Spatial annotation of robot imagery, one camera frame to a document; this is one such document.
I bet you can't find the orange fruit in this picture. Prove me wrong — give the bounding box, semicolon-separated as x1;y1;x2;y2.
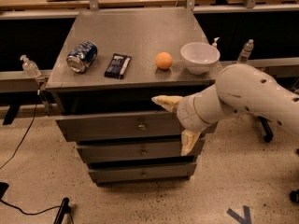
155;52;173;70

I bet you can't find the clear water bottle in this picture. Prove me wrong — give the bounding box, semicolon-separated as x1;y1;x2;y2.
237;39;254;63

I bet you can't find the grey top drawer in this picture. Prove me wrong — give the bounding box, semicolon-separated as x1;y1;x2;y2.
56;111;184;142

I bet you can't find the black caster wheel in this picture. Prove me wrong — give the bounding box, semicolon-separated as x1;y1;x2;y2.
290;189;299;203

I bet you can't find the black floor cable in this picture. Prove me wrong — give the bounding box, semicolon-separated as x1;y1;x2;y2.
0;105;37;171

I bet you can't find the grey middle drawer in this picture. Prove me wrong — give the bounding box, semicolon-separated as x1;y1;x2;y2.
76;136;206;164

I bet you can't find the grey drawer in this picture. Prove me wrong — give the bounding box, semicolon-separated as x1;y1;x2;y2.
56;111;184;142
89;162;196;184
76;136;206;164

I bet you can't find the blue soda can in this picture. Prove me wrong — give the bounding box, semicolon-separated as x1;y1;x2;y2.
66;41;98;73

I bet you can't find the white bowl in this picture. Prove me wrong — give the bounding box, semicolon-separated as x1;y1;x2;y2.
180;42;221;75

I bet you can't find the grey bottom drawer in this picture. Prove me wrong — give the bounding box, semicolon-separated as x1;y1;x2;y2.
89;162;196;184

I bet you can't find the clear sanitizer pump bottle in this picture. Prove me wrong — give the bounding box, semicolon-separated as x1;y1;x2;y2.
20;55;41;78

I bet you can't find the black stand on floor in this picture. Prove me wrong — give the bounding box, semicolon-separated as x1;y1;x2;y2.
53;197;73;224

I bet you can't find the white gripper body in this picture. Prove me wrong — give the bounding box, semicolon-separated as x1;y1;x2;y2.
177;93;215;133

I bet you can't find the small white pump bottle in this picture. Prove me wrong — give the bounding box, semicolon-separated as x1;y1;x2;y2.
212;37;220;48

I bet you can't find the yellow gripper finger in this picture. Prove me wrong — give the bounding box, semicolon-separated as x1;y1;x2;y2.
151;95;183;112
180;130;201;156

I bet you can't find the black snack bar packet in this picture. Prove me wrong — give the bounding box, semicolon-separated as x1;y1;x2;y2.
105;53;132;79

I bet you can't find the grey drawer cabinet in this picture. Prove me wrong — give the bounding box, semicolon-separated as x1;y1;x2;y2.
47;8;216;172

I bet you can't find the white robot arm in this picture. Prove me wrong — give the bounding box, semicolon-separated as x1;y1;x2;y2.
151;63;299;156

